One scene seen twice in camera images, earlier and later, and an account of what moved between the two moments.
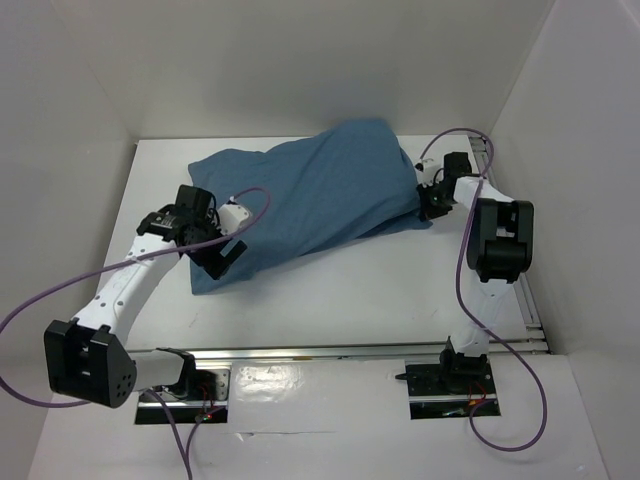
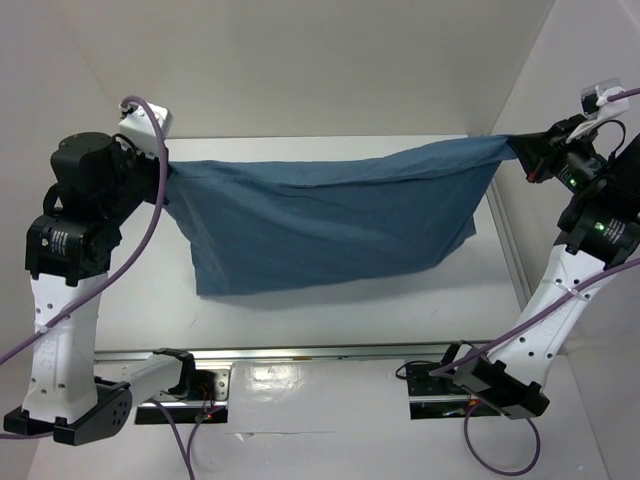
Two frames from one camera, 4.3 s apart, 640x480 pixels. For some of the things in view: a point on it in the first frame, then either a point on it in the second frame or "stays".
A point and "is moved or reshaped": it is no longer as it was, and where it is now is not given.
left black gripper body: [208, 228] -> [140, 180]
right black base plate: [429, 399] stays
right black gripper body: [435, 204] -> [580, 166]
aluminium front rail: [344, 353] stays
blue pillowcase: [349, 182] is moved or reshaped
